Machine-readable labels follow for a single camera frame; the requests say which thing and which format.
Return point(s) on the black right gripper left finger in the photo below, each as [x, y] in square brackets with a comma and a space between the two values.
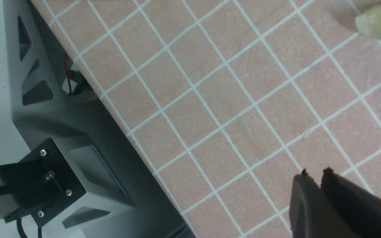
[311, 214]

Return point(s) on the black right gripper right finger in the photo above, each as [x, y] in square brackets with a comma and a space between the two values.
[359, 209]

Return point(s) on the grey robot base stand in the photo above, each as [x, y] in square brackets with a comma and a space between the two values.
[122, 198]

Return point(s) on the pink checkered tablecloth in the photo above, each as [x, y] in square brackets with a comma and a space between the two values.
[226, 100]

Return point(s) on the black metal mounting bracket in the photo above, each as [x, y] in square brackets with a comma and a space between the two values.
[42, 183]

